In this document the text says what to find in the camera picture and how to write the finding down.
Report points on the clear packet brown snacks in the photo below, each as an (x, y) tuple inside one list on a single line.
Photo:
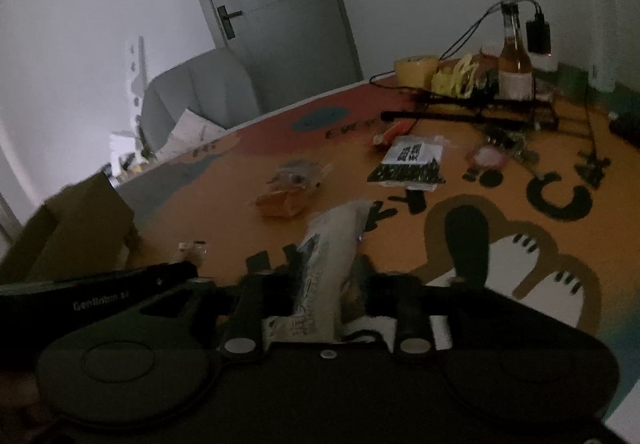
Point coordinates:
[(297, 174)]

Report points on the white perforated board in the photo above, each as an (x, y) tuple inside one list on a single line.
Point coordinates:
[(135, 69)]

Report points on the small red packet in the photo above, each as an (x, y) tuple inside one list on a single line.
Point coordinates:
[(395, 129)]

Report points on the yellow tape roll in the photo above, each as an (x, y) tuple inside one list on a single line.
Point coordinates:
[(415, 71)]

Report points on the glass bottle brown liquid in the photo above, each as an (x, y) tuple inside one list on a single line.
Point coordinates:
[(515, 69)]

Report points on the white power strip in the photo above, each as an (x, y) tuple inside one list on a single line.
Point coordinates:
[(547, 62)]

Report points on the small wrapped candy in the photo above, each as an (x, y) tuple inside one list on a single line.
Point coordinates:
[(192, 246)]

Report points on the orange snack packet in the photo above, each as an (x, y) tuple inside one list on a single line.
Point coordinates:
[(280, 204)]

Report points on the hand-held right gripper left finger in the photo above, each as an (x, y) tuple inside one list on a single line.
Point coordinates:
[(250, 314)]

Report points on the black charger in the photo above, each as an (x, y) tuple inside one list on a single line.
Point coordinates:
[(539, 36)]

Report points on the black white snack packet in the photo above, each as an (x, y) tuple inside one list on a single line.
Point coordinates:
[(410, 164)]

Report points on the cat printed table mat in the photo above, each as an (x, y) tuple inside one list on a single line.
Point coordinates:
[(350, 159)]

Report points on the small pink object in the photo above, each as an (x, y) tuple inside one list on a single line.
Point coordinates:
[(485, 156)]

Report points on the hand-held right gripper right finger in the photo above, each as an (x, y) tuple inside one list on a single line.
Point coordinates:
[(410, 309)]

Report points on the yellow plastic bag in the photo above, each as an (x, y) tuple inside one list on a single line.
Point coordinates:
[(452, 79)]

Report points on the grey chair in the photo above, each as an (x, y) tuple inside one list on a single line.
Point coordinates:
[(210, 84)]

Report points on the white clear snack packet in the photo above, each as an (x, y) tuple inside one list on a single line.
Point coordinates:
[(325, 244)]

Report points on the brown cardboard box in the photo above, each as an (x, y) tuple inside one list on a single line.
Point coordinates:
[(75, 229)]

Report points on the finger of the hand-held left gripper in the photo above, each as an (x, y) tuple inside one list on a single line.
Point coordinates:
[(165, 276)]

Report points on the white patterned cushion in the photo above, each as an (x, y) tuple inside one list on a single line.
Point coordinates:
[(192, 129)]

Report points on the dark key bunch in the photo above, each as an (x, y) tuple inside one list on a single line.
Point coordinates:
[(510, 144)]

